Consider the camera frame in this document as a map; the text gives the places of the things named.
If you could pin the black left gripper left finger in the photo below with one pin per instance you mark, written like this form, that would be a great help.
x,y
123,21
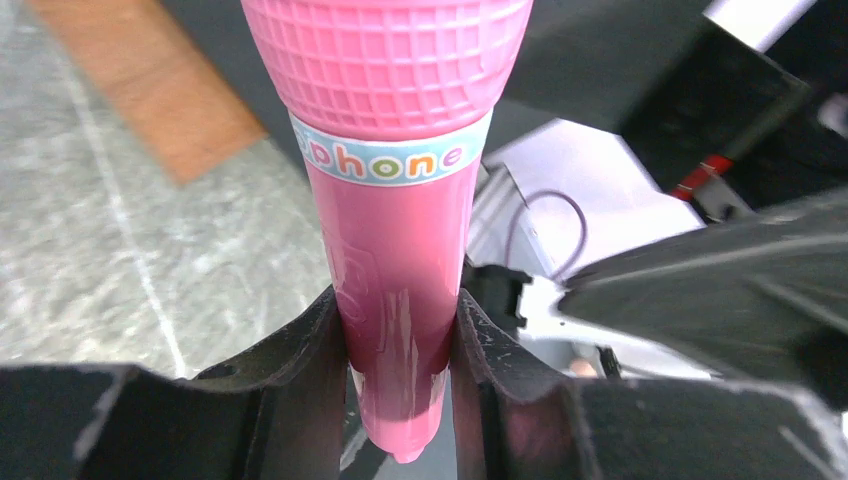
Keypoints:
x,y
274,411

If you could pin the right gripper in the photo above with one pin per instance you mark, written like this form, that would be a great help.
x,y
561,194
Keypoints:
x,y
730,130

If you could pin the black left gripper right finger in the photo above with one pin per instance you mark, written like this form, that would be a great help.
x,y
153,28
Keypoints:
x,y
517,418

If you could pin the pink toy microphone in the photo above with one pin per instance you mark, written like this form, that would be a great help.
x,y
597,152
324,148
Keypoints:
x,y
391,104

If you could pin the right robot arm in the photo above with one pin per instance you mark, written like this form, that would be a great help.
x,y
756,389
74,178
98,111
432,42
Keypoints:
x,y
579,195

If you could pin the wooden board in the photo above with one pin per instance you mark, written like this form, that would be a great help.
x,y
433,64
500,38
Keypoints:
x,y
166,90

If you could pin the dark grey network switch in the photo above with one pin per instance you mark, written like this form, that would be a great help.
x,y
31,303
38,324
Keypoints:
x,y
220,31

